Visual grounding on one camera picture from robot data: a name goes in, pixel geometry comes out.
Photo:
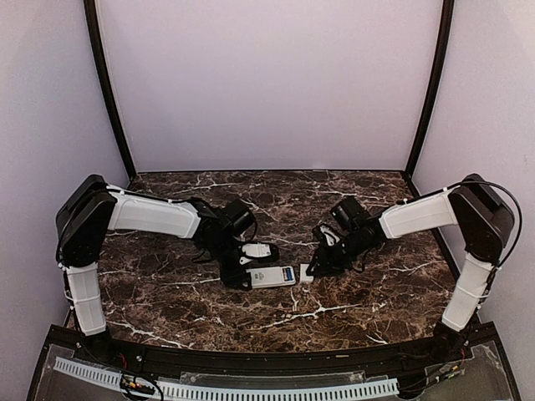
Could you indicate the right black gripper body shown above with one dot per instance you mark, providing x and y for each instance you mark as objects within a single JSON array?
[{"x": 338, "y": 260}]

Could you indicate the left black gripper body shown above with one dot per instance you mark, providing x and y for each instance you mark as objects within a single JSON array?
[{"x": 227, "y": 276}]

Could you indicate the white battery cover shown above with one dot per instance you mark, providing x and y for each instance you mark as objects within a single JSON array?
[{"x": 304, "y": 277}]

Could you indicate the white remote control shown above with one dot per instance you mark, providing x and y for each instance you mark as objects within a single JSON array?
[{"x": 269, "y": 277}]

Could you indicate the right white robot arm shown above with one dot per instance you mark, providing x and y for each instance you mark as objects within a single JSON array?
[{"x": 490, "y": 226}]

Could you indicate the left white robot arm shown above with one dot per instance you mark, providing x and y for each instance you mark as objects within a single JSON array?
[{"x": 97, "y": 208}]

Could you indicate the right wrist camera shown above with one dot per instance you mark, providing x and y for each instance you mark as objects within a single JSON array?
[{"x": 328, "y": 238}]

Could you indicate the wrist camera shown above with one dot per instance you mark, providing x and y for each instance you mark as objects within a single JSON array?
[
  {"x": 257, "y": 251},
  {"x": 328, "y": 238}
]

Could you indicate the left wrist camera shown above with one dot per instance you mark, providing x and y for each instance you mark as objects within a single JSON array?
[{"x": 257, "y": 251}]

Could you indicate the black front rail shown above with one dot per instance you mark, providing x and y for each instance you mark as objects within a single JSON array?
[{"x": 407, "y": 359}]

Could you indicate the white slotted cable duct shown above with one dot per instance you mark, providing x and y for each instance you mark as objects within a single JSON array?
[{"x": 200, "y": 386}]

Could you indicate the right black frame post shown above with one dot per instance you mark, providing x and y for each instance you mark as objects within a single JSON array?
[{"x": 431, "y": 93}]

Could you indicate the black frame post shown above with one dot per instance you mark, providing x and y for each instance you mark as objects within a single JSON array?
[
  {"x": 431, "y": 93},
  {"x": 97, "y": 47}
]

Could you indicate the left black frame post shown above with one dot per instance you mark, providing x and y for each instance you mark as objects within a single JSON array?
[{"x": 97, "y": 47}]

